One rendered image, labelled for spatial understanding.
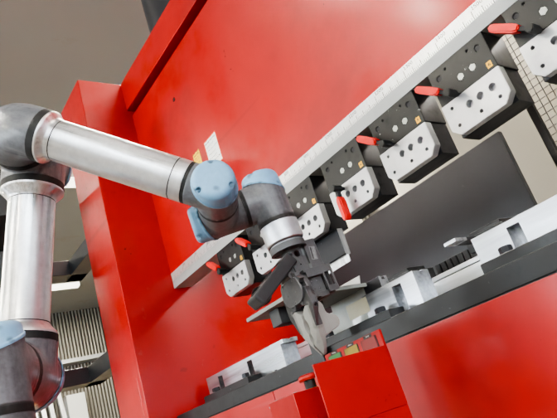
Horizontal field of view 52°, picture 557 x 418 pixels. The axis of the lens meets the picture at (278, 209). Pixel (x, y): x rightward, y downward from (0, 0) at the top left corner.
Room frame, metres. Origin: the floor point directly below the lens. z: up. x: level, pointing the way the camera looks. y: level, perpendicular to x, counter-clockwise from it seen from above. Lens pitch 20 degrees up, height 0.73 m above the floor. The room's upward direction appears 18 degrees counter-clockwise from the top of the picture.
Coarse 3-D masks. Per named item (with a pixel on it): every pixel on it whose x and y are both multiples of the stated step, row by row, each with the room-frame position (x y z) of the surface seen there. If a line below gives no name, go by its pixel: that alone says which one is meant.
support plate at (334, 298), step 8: (344, 288) 1.42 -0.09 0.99; (352, 288) 1.43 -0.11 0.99; (360, 288) 1.46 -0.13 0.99; (328, 296) 1.44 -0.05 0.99; (336, 296) 1.47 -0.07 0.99; (344, 296) 1.51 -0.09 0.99; (272, 304) 1.34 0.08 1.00; (280, 304) 1.34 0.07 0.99; (328, 304) 1.55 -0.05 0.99; (264, 312) 1.37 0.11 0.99; (248, 320) 1.42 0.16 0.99; (256, 320) 1.44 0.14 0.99
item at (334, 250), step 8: (336, 232) 1.51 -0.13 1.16; (320, 240) 1.56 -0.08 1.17; (328, 240) 1.54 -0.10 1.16; (336, 240) 1.52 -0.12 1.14; (344, 240) 1.51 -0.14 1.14; (320, 248) 1.57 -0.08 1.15; (328, 248) 1.54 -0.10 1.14; (336, 248) 1.52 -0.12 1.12; (344, 248) 1.50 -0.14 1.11; (328, 256) 1.55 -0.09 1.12; (336, 256) 1.53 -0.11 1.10; (344, 256) 1.52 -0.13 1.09; (336, 264) 1.55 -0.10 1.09; (344, 264) 1.53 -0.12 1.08; (328, 272) 1.58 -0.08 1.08
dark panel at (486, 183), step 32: (480, 160) 1.70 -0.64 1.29; (512, 160) 1.63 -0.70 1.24; (416, 192) 1.89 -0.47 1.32; (448, 192) 1.81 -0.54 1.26; (480, 192) 1.73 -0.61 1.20; (512, 192) 1.66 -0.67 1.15; (384, 224) 2.03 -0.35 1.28; (416, 224) 1.93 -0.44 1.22; (448, 224) 1.84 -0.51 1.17; (480, 224) 1.76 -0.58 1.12; (352, 256) 2.18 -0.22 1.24; (384, 256) 2.07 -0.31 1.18; (416, 256) 1.97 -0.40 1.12; (448, 256) 1.88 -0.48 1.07
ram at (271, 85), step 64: (256, 0) 1.45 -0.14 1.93; (320, 0) 1.29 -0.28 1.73; (384, 0) 1.16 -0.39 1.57; (448, 0) 1.05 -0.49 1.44; (512, 0) 0.97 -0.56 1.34; (192, 64) 1.76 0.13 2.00; (256, 64) 1.52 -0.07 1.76; (320, 64) 1.35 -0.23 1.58; (384, 64) 1.21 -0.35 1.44; (192, 128) 1.85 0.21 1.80; (256, 128) 1.60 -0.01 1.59; (320, 128) 1.41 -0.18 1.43
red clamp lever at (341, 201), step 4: (332, 188) 1.37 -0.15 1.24; (336, 188) 1.37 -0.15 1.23; (340, 188) 1.38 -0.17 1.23; (344, 188) 1.40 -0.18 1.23; (336, 192) 1.38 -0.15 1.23; (340, 192) 1.38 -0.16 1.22; (340, 196) 1.38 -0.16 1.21; (340, 200) 1.37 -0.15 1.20; (344, 200) 1.38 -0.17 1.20; (340, 204) 1.37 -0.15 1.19; (344, 204) 1.38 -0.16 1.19; (340, 208) 1.38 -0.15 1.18; (344, 208) 1.37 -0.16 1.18; (348, 208) 1.38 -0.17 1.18; (344, 212) 1.37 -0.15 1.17; (348, 212) 1.38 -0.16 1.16; (344, 216) 1.38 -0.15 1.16; (348, 216) 1.38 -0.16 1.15
